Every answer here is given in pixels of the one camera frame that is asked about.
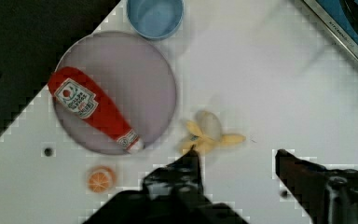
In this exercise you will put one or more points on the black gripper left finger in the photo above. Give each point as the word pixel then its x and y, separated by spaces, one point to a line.
pixel 182 173

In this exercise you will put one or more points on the grey round plate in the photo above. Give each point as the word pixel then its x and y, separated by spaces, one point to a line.
pixel 134 74

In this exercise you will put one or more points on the blue bowl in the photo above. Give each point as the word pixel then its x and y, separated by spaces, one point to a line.
pixel 155 19

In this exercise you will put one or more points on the red ketchup bottle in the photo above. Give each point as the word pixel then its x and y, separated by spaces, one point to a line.
pixel 82 96

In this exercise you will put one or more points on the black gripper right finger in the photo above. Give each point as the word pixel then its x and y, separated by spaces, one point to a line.
pixel 329 196

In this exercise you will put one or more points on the orange slice toy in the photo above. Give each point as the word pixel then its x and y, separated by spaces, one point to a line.
pixel 101 179

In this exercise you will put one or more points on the peeled toy banana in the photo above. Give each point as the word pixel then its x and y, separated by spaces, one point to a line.
pixel 206 134

